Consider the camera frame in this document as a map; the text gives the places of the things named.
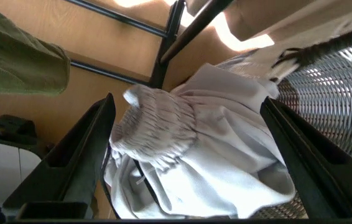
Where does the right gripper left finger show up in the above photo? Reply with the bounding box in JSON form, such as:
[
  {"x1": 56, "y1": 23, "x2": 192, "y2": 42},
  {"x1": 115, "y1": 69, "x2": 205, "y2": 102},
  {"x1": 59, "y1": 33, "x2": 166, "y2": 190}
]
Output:
[{"x1": 1, "y1": 92, "x2": 117, "y2": 219}]

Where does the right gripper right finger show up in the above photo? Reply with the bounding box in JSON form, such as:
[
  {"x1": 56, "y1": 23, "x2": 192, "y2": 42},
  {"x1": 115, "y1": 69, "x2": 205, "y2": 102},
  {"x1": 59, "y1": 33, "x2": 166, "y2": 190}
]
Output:
[{"x1": 259, "y1": 96, "x2": 352, "y2": 219}]

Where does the pale grey garment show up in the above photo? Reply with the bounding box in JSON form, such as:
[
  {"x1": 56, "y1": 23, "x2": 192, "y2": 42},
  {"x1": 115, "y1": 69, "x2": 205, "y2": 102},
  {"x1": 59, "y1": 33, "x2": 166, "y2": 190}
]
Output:
[{"x1": 103, "y1": 63, "x2": 297, "y2": 220}]

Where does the green long-sleeved shirt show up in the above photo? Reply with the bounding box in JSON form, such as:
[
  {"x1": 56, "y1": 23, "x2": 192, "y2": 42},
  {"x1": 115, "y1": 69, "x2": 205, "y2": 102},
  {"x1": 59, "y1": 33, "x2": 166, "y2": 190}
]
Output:
[{"x1": 0, "y1": 1, "x2": 72, "y2": 96}]

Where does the white laundry basket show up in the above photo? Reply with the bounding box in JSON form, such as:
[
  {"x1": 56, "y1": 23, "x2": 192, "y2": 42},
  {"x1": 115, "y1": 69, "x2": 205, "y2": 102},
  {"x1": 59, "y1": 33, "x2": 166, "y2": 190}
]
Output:
[{"x1": 216, "y1": 15, "x2": 352, "y2": 220}]

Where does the black clothes rack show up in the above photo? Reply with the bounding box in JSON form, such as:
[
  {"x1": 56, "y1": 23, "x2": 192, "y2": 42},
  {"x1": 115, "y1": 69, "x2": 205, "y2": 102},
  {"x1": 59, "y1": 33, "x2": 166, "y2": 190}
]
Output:
[{"x1": 63, "y1": 0, "x2": 236, "y2": 90}]

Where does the beige curtain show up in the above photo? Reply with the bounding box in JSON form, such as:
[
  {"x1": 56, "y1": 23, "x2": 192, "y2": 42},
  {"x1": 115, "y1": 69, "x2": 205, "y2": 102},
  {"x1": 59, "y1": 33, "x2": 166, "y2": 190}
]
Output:
[{"x1": 184, "y1": 0, "x2": 352, "y2": 43}]

